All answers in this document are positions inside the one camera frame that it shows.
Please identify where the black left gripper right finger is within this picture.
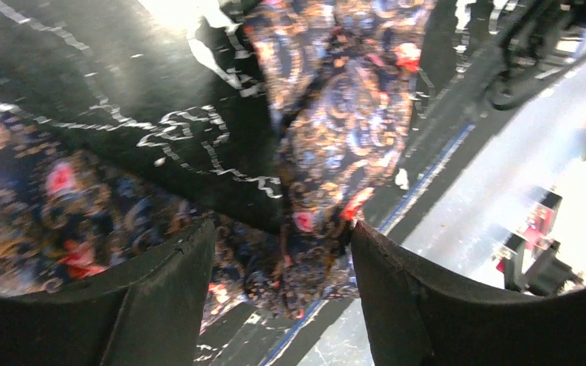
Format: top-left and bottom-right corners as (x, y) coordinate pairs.
(351, 223), (586, 366)

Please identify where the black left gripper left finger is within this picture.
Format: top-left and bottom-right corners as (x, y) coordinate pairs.
(0, 220), (215, 365)

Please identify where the dark paisley red-dotted tie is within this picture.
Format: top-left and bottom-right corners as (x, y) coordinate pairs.
(0, 1), (435, 326)

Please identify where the aluminium frame rail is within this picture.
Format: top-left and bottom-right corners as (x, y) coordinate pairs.
(298, 30), (586, 366)

